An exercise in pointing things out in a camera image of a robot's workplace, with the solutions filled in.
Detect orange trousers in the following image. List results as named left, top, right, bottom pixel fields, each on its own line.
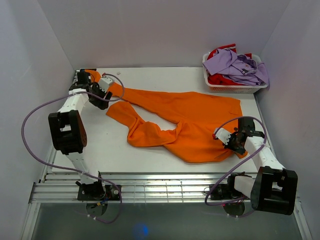
left=86, top=69, right=249, bottom=164

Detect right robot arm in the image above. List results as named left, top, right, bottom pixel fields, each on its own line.
left=215, top=117, right=298, bottom=215

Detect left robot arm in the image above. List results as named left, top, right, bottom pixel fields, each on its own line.
left=48, top=68, right=114, bottom=200

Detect white plastic laundry basket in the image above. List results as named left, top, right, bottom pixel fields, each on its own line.
left=202, top=52, right=270, bottom=95

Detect red garment in basket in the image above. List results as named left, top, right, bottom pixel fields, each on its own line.
left=206, top=43, right=244, bottom=86

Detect lilac shirt in basket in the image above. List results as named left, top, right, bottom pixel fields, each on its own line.
left=202, top=48, right=269, bottom=86

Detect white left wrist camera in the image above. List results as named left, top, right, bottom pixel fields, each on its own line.
left=97, top=75, right=115, bottom=92

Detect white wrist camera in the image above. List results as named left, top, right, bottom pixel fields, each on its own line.
left=214, top=128, right=232, bottom=146
left=97, top=75, right=115, bottom=92

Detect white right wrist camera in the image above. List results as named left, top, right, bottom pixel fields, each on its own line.
left=214, top=128, right=232, bottom=146

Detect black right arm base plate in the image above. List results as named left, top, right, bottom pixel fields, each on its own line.
left=210, top=183, right=245, bottom=200

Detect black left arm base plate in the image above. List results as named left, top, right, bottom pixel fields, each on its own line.
left=76, top=184, right=122, bottom=201

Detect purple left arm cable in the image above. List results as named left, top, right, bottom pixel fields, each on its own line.
left=21, top=72, right=126, bottom=224

